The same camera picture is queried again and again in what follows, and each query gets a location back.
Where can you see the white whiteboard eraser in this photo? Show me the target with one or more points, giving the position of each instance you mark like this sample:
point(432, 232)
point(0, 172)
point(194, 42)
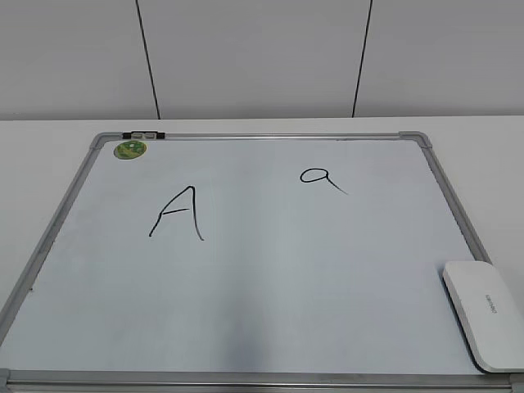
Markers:
point(490, 318)

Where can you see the aluminium framed whiteboard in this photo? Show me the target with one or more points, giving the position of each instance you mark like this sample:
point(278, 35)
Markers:
point(248, 263)

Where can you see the round green sticker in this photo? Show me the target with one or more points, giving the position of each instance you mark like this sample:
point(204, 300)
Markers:
point(130, 150)

